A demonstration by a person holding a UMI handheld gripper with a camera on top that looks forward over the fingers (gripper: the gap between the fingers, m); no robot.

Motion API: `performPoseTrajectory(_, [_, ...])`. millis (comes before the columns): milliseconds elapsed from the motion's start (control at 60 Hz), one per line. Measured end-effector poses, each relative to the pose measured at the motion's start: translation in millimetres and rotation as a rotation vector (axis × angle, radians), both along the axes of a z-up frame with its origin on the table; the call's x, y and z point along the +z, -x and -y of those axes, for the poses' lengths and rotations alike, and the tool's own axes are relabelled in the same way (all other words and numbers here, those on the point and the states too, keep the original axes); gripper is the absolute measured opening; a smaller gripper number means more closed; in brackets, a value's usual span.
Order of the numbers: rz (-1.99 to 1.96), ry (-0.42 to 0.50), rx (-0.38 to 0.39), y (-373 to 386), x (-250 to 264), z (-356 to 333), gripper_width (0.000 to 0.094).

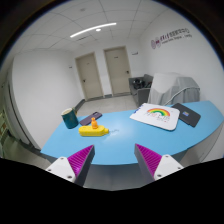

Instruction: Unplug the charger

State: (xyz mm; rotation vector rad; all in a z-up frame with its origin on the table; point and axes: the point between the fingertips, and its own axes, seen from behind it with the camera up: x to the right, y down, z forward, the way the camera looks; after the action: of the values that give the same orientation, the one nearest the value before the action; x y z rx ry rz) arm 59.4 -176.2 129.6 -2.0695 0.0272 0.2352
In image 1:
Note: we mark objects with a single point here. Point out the right beige door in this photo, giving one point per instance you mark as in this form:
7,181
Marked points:
118,69

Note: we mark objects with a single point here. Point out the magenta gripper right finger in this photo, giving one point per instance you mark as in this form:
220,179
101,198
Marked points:
154,166

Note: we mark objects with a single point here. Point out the beige door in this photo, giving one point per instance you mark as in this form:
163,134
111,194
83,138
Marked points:
89,76
118,69

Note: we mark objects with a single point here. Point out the white rainbow mouse pad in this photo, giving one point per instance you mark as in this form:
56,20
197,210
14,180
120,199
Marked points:
156,115

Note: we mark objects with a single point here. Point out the wall logo sign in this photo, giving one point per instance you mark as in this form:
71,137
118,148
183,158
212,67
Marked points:
178,34

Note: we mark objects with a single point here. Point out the white cloth covered object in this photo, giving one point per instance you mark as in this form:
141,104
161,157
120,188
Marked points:
171,88

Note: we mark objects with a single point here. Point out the grey armchair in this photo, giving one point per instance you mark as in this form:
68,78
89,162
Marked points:
140,88

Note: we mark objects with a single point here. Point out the dark purple smartphone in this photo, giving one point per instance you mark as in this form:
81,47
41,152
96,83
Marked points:
86,121

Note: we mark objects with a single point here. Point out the long ceiling light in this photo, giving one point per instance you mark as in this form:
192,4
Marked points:
93,28

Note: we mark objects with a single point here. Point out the black notebook with sticker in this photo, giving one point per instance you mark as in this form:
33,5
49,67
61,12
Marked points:
187,115

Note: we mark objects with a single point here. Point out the left beige door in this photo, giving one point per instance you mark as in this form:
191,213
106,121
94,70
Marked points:
89,76

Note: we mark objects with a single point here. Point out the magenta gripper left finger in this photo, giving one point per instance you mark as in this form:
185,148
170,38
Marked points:
75,167

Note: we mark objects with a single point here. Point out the dark teal mug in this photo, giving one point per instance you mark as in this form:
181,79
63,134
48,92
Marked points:
69,118

